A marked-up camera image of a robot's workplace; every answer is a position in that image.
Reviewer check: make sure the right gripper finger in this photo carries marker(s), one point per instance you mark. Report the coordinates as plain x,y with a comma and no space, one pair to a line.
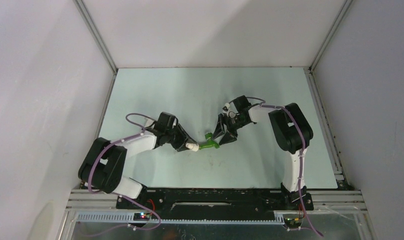
220,128
228,136

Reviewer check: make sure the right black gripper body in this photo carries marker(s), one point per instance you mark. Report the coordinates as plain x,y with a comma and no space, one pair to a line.
235,123

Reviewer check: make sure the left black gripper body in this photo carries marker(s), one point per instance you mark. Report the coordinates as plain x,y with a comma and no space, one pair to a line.
172,136

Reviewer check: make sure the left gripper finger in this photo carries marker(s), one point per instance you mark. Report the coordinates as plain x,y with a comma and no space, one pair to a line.
180,146
182,137

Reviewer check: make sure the white elbow fitting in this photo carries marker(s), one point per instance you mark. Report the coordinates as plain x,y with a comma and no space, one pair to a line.
192,146

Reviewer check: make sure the green plastic faucet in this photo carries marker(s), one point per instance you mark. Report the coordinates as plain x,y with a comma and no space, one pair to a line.
209,142

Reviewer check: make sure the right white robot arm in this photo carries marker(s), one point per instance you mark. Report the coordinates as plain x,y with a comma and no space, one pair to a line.
291,130

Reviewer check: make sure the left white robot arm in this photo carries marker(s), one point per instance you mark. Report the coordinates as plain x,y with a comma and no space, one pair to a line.
103,166

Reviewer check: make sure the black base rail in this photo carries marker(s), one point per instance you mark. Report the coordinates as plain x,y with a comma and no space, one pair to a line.
220,203

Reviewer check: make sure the grey cable duct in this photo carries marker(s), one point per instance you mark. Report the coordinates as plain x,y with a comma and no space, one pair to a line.
136,218

